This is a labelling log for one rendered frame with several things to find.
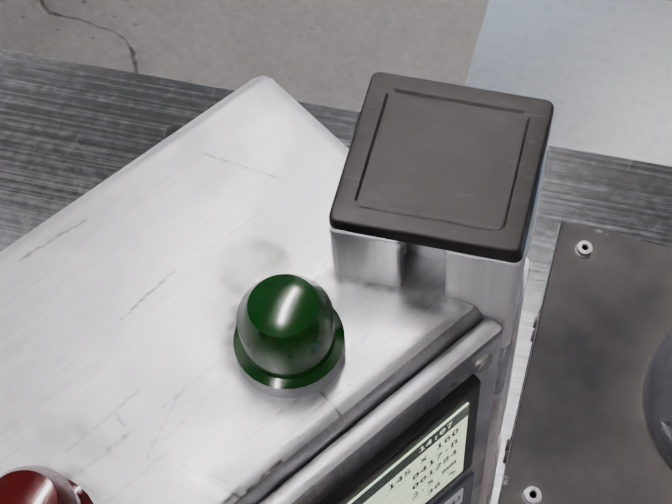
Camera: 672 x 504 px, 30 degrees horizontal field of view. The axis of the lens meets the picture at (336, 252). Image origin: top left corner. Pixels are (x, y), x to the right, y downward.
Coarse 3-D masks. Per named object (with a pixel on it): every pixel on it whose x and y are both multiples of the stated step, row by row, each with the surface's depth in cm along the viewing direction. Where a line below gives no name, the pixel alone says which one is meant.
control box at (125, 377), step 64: (192, 128) 33; (256, 128) 33; (320, 128) 33; (128, 192) 32; (192, 192) 32; (256, 192) 32; (320, 192) 32; (0, 256) 31; (64, 256) 31; (128, 256) 31; (192, 256) 31; (256, 256) 31; (320, 256) 31; (0, 320) 30; (64, 320) 30; (128, 320) 30; (192, 320) 30; (384, 320) 30; (448, 320) 30; (0, 384) 29; (64, 384) 29; (128, 384) 29; (192, 384) 29; (384, 384) 29; (448, 384) 30; (0, 448) 29; (64, 448) 29; (128, 448) 28; (192, 448) 28; (256, 448) 28; (320, 448) 29
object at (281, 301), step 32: (256, 288) 28; (288, 288) 28; (320, 288) 28; (256, 320) 28; (288, 320) 27; (320, 320) 28; (256, 352) 28; (288, 352) 28; (320, 352) 28; (256, 384) 29; (288, 384) 28; (320, 384) 29
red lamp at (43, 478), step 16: (0, 480) 26; (16, 480) 26; (32, 480) 26; (48, 480) 26; (64, 480) 26; (0, 496) 26; (16, 496) 26; (32, 496) 26; (48, 496) 26; (64, 496) 26; (80, 496) 27
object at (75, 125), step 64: (0, 64) 119; (64, 64) 119; (0, 128) 115; (64, 128) 115; (128, 128) 114; (0, 192) 111; (64, 192) 111; (576, 192) 108; (640, 192) 108; (512, 384) 99
